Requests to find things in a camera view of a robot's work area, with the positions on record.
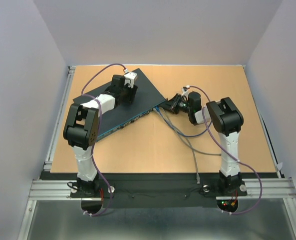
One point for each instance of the aluminium front rail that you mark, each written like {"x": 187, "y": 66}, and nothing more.
{"x": 273, "y": 188}

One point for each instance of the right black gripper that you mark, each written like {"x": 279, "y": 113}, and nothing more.
{"x": 172, "y": 104}

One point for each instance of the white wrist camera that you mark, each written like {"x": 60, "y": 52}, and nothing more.
{"x": 185, "y": 91}
{"x": 130, "y": 79}

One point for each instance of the metal sheet panel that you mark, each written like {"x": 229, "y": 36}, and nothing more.
{"x": 63, "y": 220}

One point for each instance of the grey ethernet cable long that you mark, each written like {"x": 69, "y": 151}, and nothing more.
{"x": 184, "y": 139}

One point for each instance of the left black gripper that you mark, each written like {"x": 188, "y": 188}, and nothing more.
{"x": 130, "y": 99}

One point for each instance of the aluminium rail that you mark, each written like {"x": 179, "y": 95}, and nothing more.
{"x": 51, "y": 150}
{"x": 273, "y": 188}

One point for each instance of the dark blue network switch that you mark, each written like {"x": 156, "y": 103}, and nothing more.
{"x": 147, "y": 97}

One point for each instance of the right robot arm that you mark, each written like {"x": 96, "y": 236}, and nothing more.
{"x": 227, "y": 121}

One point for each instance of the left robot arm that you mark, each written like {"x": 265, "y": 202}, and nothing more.
{"x": 82, "y": 127}

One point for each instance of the aluminium left side rail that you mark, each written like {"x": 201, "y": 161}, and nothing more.
{"x": 51, "y": 150}

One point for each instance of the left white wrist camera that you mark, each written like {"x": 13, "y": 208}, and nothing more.
{"x": 130, "y": 79}

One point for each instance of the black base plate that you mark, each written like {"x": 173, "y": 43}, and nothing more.
{"x": 159, "y": 190}

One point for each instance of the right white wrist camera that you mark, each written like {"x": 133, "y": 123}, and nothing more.
{"x": 185, "y": 91}

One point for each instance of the grey ethernet cable short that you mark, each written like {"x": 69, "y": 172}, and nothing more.
{"x": 195, "y": 164}

